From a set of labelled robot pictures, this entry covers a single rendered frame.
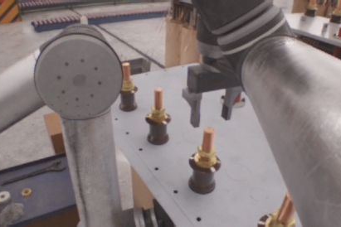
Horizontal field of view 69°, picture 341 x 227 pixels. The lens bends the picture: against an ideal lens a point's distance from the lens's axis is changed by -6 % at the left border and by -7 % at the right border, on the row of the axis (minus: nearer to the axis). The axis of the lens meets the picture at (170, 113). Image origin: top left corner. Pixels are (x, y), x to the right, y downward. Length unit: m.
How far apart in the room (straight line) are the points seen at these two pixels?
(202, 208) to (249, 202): 0.14
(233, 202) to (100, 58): 0.56
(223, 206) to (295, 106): 0.62
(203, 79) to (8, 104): 0.47
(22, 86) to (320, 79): 0.63
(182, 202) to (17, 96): 0.52
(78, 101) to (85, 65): 0.06
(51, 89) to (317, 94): 0.38
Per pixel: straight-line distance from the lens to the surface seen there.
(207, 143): 0.72
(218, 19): 0.38
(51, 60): 0.45
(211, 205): 0.79
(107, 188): 0.58
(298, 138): 0.17
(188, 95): 0.60
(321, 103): 0.18
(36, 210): 1.51
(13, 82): 0.71
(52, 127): 1.98
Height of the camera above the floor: 1.97
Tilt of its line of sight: 31 degrees down
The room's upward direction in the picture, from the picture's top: 2 degrees clockwise
